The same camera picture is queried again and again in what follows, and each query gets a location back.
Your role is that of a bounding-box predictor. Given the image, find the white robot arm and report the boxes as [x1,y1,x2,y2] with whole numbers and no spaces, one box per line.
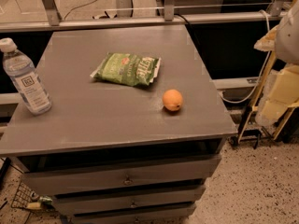
[275,1,299,64]

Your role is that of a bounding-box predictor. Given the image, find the orange fruit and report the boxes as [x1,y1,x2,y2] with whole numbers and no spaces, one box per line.
[163,90,183,112]

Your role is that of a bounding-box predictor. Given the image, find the grey drawer cabinet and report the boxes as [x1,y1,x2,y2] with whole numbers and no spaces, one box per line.
[0,24,238,224]

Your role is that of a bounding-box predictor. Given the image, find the green chip bag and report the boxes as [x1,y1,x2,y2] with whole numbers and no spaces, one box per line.
[90,52,161,87]

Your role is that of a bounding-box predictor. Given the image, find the bottom grey drawer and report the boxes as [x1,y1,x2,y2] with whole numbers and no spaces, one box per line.
[72,203,195,224]

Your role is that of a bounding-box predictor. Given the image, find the grey drawer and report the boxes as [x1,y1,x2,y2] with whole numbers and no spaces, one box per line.
[72,203,195,224]
[22,155,221,196]
[53,183,206,216]

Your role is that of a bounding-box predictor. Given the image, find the top grey drawer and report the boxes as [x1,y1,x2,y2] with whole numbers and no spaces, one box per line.
[22,155,221,196]

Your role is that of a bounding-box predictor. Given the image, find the middle grey drawer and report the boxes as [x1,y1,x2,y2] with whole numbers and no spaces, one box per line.
[53,183,206,216]

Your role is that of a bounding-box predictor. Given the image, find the clear plastic water bottle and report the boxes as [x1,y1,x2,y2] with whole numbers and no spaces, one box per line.
[0,38,51,115]

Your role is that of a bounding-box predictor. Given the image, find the black cable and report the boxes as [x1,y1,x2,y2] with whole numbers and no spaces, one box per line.
[174,13,200,53]

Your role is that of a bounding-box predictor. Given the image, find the white cable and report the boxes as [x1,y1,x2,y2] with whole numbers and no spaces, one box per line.
[220,9,273,105]

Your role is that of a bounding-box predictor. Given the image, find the metal railing frame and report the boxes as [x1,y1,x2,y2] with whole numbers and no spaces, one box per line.
[0,0,294,33]

